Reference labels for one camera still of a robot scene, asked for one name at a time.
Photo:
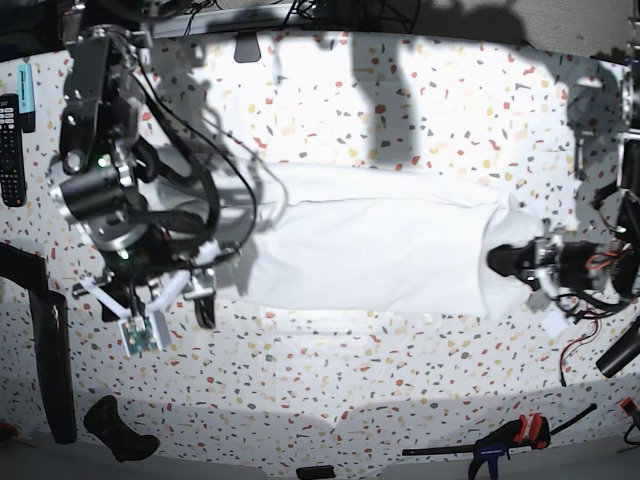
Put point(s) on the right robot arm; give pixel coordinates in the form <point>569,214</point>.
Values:
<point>137,191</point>

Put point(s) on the black cylinder tube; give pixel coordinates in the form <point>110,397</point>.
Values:
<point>621,353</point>

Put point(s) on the white T-shirt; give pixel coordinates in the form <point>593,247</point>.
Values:
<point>327,237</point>

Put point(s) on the black orange bar clamp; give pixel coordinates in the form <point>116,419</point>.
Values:
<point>535,434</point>

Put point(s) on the turquoise highlighter marker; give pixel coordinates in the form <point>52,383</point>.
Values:
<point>26,98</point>

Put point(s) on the black TV remote control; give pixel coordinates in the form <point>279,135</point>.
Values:
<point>13,183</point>

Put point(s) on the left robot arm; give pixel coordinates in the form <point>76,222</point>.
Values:
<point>592,274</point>

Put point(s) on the terrazzo pattern table cloth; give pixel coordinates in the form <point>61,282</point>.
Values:
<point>276,387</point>

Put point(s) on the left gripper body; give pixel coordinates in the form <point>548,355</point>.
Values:
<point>544,263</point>

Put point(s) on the small red black connector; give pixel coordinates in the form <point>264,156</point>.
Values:
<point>629,406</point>

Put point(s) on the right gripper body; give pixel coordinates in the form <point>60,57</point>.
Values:
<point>196,283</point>

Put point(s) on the small black rectangular device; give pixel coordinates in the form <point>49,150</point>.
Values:
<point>317,472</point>

